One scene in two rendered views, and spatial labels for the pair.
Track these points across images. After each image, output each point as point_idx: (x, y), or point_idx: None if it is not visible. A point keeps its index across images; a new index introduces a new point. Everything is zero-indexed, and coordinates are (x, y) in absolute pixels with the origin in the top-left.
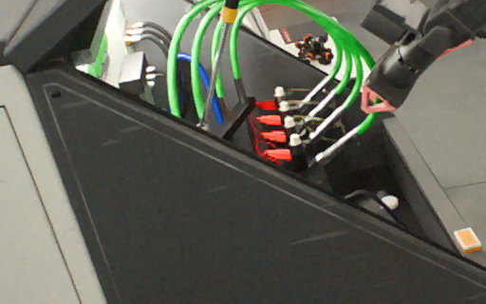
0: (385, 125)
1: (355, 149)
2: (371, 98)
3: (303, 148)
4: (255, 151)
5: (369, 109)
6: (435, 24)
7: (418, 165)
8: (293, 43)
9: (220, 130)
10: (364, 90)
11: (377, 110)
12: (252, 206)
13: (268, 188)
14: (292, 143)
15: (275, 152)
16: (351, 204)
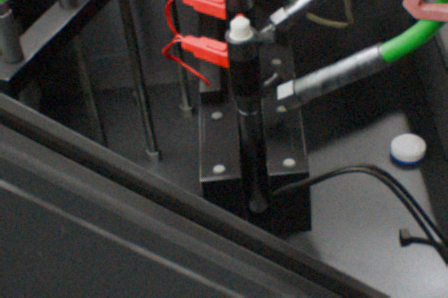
0: None
1: (361, 28)
2: None
3: (255, 50)
4: (172, 14)
5: (424, 12)
6: None
7: None
8: None
9: None
10: None
11: (443, 19)
12: (69, 282)
13: (112, 248)
14: (234, 37)
15: (197, 45)
16: (342, 293)
